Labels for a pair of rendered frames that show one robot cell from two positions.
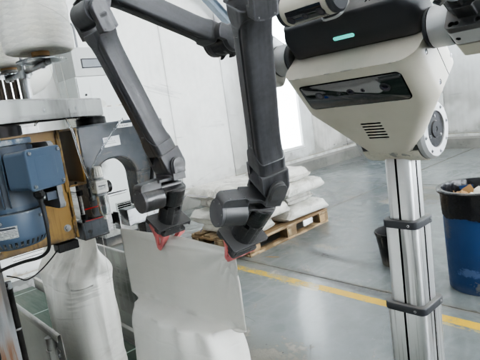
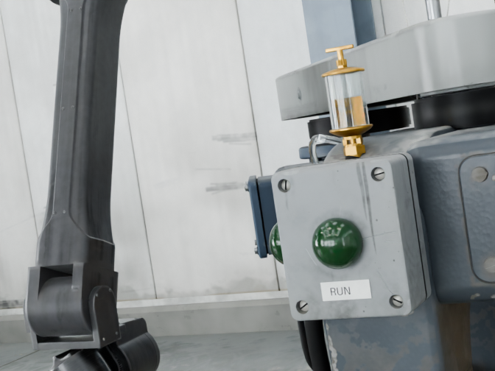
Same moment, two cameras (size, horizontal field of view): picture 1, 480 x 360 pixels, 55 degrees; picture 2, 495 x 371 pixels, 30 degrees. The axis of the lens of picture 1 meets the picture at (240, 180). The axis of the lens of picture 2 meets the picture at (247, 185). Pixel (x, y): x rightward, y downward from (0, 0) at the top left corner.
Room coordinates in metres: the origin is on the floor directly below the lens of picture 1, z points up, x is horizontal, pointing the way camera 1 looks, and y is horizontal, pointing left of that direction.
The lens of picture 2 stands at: (2.03, 0.01, 1.35)
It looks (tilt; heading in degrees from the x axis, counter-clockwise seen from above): 3 degrees down; 158
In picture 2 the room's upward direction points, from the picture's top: 9 degrees counter-clockwise
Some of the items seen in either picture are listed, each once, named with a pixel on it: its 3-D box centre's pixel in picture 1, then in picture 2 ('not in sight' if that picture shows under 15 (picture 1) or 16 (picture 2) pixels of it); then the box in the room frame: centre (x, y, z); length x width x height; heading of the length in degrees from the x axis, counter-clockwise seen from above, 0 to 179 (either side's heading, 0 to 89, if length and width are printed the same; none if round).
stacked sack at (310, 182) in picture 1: (291, 186); not in sight; (4.69, -0.51, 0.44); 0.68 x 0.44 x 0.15; 131
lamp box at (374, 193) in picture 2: not in sight; (351, 235); (1.54, 0.27, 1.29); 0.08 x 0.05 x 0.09; 41
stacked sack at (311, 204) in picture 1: (295, 208); not in sight; (4.68, -0.53, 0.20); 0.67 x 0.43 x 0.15; 131
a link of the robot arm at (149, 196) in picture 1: (158, 183); (99, 338); (1.11, 0.20, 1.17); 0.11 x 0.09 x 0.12; 132
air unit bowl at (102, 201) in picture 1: (103, 205); not in sight; (1.32, 0.40, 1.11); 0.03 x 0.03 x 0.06
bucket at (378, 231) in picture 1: (396, 246); not in sight; (3.32, -1.10, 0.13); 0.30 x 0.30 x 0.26
